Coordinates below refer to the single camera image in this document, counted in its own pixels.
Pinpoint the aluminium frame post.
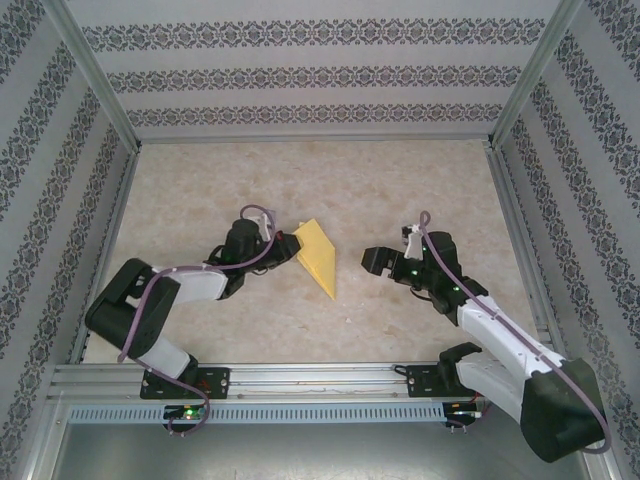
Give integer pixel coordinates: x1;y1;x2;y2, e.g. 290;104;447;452
42;0;144;151
487;0;586;150

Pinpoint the wide aluminium mounting rail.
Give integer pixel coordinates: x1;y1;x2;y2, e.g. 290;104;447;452
47;362;596;401

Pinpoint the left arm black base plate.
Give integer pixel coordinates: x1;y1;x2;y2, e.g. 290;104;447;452
141;366;232;401

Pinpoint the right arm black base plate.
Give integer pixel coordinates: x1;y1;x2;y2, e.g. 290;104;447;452
407;363;499;400

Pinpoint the yellow cloth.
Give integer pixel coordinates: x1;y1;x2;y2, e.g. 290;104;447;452
292;217;339;301

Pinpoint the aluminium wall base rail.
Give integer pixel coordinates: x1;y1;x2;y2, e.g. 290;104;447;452
137;132;494;147

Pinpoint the slotted grey cable duct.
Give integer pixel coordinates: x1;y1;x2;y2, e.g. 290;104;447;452
67;402;449;425

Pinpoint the grey metal sheet panel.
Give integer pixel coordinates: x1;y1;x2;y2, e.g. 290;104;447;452
27;399;619;480

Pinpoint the aluminium side frame rail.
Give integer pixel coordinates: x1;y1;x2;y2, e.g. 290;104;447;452
67;144;146;365
485;142;571;362

